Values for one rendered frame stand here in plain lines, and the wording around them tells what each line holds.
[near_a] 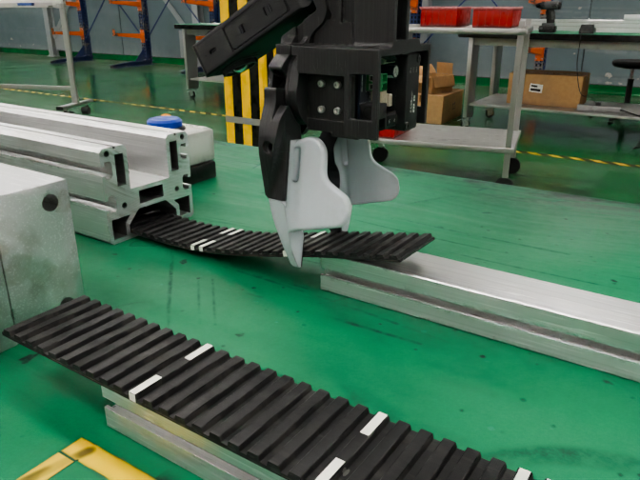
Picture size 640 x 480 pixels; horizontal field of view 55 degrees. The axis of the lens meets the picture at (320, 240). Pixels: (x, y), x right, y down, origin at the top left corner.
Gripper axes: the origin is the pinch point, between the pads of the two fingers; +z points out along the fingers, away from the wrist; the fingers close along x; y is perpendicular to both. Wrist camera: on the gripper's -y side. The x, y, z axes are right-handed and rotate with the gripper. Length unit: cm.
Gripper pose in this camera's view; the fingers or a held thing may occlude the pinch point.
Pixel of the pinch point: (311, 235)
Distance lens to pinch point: 45.7
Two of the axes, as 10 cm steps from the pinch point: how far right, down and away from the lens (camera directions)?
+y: 8.3, 2.0, -5.2
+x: 5.6, -3.0, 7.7
